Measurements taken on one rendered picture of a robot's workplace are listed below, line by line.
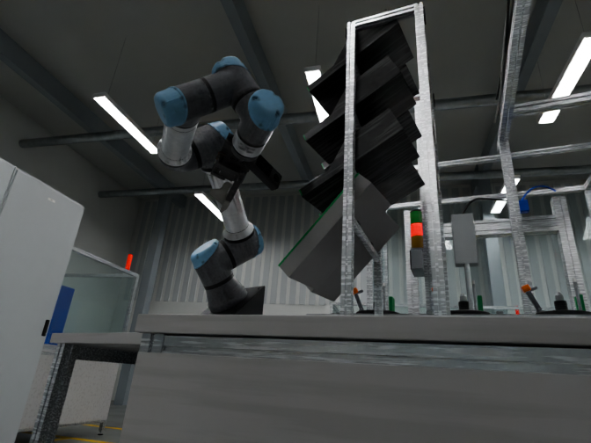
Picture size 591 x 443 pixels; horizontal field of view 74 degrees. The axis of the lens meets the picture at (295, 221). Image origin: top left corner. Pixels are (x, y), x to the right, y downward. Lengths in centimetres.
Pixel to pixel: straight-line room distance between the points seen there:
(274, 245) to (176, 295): 297
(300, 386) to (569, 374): 31
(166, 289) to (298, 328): 1075
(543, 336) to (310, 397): 28
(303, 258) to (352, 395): 41
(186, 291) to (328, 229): 1016
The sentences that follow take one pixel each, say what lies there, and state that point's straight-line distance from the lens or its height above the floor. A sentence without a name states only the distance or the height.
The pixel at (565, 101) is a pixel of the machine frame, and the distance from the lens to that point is 228.
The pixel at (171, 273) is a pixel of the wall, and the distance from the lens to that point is 1133.
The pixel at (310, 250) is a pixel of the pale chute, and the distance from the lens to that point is 87.
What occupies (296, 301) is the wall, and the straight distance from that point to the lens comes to 982.
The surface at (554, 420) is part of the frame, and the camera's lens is 52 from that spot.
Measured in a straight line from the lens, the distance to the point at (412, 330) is 52.
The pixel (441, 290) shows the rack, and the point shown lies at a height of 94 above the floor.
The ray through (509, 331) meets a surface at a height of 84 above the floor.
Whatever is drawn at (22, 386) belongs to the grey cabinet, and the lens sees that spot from 414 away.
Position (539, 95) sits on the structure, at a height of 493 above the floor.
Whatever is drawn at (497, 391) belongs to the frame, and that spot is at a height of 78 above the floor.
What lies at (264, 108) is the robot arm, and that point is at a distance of 83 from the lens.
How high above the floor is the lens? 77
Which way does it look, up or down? 22 degrees up
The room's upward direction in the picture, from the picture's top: 4 degrees clockwise
